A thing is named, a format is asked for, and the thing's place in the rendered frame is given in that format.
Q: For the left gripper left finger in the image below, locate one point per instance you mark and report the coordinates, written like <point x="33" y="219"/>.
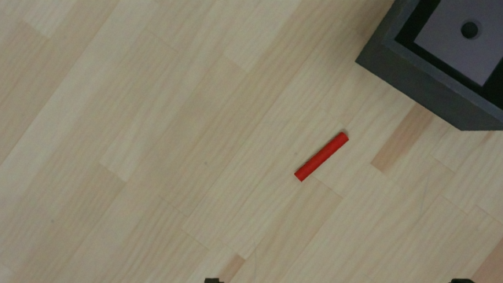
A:
<point x="212" y="280"/>

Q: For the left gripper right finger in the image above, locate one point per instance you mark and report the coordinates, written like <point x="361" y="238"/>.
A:
<point x="461" y="280"/>

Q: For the red peg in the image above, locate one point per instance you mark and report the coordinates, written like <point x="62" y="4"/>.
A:
<point x="321" y="156"/>

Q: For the dark grey open box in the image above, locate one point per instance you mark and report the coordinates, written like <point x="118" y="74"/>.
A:
<point x="479" y="108"/>

